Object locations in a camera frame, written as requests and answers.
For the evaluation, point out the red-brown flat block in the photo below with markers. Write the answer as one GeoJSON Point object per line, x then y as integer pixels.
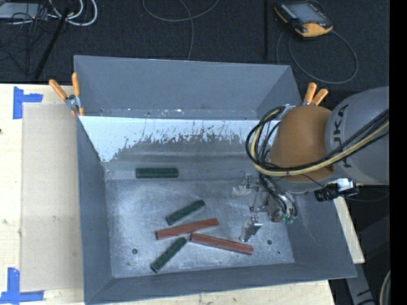
{"type": "Point", "coordinates": [187, 228]}
{"type": "Point", "coordinates": [222, 243]}

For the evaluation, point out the dark green flat block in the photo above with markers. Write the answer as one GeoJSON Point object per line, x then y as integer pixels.
{"type": "Point", "coordinates": [156, 173]}
{"type": "Point", "coordinates": [185, 212]}
{"type": "Point", "coordinates": [168, 254]}

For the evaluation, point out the black cylinder on white bracket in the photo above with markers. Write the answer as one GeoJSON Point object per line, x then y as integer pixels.
{"type": "Point", "coordinates": [330, 193]}

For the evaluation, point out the grey metal bin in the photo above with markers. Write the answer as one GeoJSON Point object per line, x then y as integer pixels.
{"type": "Point", "coordinates": [197, 202]}

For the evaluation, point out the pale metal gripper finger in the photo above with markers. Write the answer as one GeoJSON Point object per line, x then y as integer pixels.
{"type": "Point", "coordinates": [242, 190]}
{"type": "Point", "coordinates": [251, 230]}

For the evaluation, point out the pale wood flat board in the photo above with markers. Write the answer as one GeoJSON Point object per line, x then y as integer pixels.
{"type": "Point", "coordinates": [47, 195]}

